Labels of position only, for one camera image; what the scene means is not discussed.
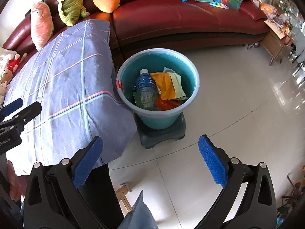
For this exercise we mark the teal plastic bucket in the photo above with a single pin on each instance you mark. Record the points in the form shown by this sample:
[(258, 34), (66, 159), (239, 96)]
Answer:
[(181, 62)]

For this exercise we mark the orange wipes packet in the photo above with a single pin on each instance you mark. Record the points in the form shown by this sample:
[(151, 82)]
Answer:
[(168, 104)]

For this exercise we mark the wooden side cabinet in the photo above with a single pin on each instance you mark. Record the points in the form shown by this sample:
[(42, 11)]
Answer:
[(276, 43)]

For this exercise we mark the dark red leather sofa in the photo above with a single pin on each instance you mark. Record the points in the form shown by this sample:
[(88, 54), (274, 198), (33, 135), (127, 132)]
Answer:
[(166, 21)]

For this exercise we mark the wooden table leg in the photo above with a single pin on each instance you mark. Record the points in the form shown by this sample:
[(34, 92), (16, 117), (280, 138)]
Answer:
[(124, 195)]

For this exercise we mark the pink rabbit plush pillow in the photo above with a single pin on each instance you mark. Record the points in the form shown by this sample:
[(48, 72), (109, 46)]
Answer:
[(41, 26)]

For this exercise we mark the yellow orange snack packet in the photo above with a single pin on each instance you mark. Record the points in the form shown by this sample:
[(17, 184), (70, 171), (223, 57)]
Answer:
[(166, 85)]

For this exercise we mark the beige rabbit plush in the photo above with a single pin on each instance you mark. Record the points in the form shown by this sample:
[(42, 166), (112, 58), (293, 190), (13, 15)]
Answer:
[(2, 91)]

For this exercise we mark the brown teddy bear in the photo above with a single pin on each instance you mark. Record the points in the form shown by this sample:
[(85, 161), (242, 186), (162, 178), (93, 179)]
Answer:
[(6, 75)]

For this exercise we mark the blue checked tablecloth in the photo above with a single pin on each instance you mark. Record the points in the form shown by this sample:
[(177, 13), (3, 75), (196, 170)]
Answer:
[(66, 88)]

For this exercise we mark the clear water bottle blue label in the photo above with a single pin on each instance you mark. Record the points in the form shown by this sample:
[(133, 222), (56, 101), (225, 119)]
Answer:
[(144, 90)]

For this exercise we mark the blue grey cloth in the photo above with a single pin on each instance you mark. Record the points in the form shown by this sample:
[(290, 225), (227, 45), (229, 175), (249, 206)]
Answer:
[(138, 214)]

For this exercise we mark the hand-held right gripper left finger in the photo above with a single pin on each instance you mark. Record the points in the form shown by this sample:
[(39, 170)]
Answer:
[(88, 162)]

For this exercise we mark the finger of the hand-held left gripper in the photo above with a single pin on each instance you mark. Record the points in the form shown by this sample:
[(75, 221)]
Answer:
[(31, 111), (13, 106)]

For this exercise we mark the grey plastic stool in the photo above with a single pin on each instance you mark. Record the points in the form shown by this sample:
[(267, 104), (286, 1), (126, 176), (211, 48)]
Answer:
[(162, 136)]

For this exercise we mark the large cream plush toy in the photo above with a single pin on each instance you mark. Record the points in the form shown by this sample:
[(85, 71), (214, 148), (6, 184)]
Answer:
[(7, 53)]

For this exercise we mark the green dinosaur plush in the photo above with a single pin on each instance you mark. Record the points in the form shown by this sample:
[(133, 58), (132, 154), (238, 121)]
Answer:
[(71, 4)]

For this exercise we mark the teddy bear in red clothes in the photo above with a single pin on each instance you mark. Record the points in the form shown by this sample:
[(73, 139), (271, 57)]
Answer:
[(15, 63)]

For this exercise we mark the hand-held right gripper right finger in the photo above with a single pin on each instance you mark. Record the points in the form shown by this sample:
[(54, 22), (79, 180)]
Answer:
[(212, 163)]

